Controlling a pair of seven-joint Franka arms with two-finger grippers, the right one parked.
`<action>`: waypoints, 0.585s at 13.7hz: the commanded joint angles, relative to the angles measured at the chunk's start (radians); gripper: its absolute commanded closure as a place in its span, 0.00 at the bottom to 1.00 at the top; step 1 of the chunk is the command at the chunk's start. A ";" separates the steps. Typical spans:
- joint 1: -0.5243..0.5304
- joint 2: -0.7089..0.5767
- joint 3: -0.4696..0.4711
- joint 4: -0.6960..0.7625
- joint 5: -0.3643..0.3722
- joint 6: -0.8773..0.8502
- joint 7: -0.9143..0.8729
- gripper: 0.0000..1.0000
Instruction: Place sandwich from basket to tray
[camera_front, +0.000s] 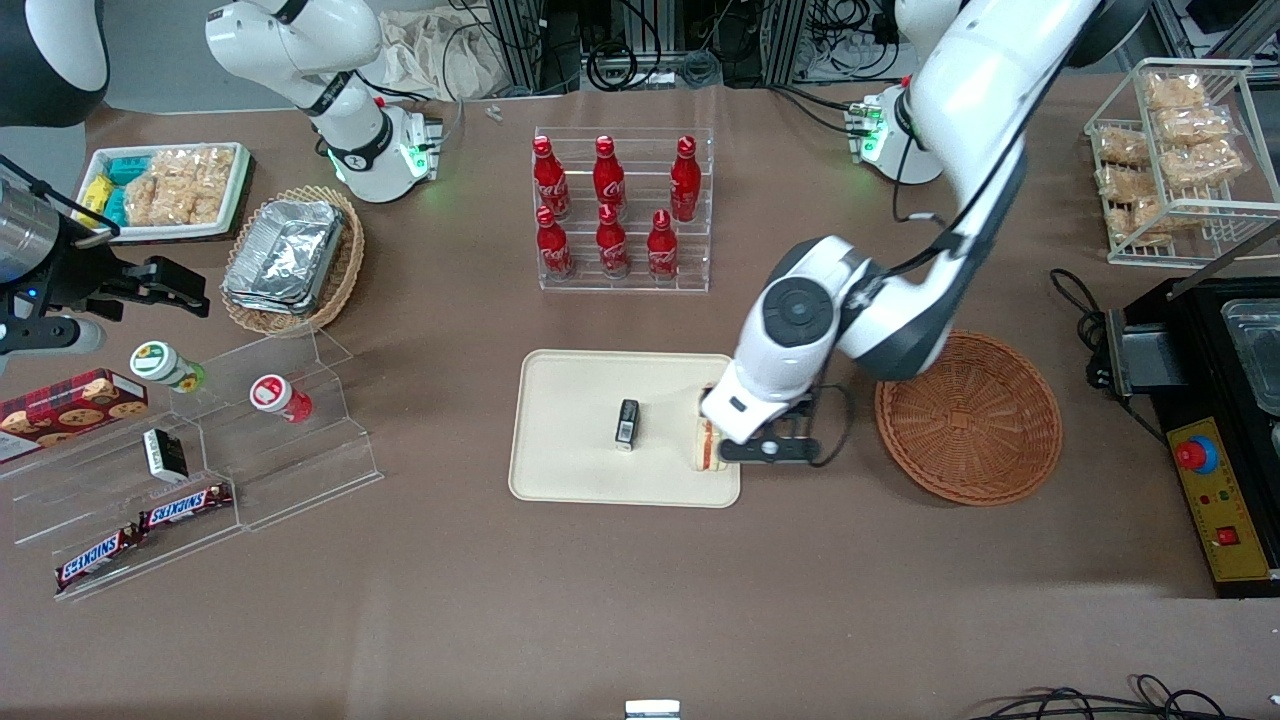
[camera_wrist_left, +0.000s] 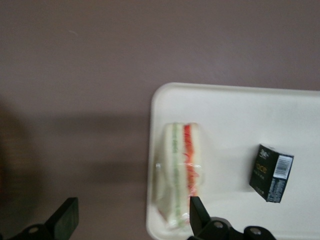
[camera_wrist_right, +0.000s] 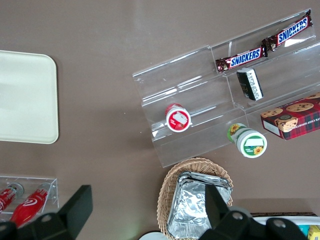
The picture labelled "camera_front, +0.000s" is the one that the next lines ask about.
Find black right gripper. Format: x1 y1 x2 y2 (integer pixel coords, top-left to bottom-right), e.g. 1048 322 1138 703
0 215 212 323

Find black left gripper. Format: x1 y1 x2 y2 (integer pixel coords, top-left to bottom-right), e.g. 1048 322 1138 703
747 392 824 442

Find triangular sandwich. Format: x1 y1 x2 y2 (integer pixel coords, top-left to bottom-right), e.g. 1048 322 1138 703
692 412 730 474

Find white rectangular snack tray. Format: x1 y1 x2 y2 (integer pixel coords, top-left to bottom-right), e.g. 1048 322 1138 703
77 142 253 244

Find light wicker basket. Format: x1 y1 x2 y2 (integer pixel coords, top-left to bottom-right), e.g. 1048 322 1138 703
219 184 367 338

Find brown wicker basket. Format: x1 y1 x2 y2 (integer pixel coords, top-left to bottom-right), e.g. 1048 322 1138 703
875 330 1064 507

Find beige plastic tray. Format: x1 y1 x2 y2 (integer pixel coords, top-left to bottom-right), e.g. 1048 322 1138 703
508 349 742 509

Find green lid cup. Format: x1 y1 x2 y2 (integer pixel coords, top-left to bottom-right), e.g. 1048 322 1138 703
129 340 207 394

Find rice cracker snack bag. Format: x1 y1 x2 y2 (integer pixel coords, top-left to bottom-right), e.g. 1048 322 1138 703
124 146 237 227

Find stacked aluminium foil trays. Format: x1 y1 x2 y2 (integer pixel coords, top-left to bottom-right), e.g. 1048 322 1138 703
220 199 347 317

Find red lid cup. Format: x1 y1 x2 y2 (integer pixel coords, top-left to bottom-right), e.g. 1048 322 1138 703
249 373 314 424

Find red cookie box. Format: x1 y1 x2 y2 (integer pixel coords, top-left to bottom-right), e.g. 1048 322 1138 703
0 368 150 465

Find small black box white side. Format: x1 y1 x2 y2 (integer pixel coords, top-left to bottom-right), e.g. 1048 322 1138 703
142 427 190 484

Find clear acrylic bottle rack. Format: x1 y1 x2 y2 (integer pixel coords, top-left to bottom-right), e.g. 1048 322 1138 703
532 126 714 295

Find red cola bottle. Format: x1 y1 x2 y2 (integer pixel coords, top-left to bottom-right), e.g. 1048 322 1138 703
534 205 577 282
668 135 704 224
532 135 572 222
595 203 632 280
645 209 682 284
591 134 629 222

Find Snickers chocolate bar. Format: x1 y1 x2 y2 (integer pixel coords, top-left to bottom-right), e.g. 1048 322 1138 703
54 524 144 591
137 483 234 532

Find clear acrylic stepped shelf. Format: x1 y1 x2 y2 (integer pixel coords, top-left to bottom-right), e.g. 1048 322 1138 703
0 328 385 604

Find white cloth bag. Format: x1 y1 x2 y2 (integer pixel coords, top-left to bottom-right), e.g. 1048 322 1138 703
377 8 503 102

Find fried snack bag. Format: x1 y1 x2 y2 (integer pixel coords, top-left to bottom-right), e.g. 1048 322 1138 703
1094 126 1152 168
1143 72 1210 112
1158 139 1248 193
1108 198 1169 248
1153 104 1235 148
1098 164 1163 203

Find red emergency stop button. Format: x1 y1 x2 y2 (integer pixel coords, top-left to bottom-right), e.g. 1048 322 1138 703
1176 434 1222 477

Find black machine housing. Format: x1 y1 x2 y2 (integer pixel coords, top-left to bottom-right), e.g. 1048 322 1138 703
1104 274 1280 601

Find yellow control panel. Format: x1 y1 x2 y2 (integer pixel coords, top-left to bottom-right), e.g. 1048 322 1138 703
1166 416 1275 584

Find steel pan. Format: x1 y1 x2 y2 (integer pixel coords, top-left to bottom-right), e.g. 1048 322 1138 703
1220 297 1280 417

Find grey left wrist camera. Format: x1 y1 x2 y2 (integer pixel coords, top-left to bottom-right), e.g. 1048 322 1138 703
717 434 820 468

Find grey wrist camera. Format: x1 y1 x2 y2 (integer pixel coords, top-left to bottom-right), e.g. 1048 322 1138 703
0 315 107 358
717 434 820 468

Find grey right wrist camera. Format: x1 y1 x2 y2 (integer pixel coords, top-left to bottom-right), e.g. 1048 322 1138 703
0 315 107 358

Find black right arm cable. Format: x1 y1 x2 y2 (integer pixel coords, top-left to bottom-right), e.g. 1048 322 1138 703
0 154 122 241

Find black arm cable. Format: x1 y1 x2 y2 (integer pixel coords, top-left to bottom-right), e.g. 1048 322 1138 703
0 154 122 241
880 85 1031 286

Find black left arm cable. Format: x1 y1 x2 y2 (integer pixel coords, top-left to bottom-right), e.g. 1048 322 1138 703
880 85 1031 286

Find black power cable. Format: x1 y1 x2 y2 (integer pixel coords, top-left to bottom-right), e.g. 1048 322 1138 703
1049 267 1171 447

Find aluminium frame rack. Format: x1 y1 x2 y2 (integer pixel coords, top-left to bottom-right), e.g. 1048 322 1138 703
487 0 583 97
762 0 813 87

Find coiled black cables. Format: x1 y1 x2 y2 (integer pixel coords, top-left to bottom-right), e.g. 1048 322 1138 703
584 38 643 93

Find black floor cables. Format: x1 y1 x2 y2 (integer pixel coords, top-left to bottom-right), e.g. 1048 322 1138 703
972 674 1249 720

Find white wire rack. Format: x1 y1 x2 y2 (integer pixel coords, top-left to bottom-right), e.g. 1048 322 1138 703
1084 57 1280 268

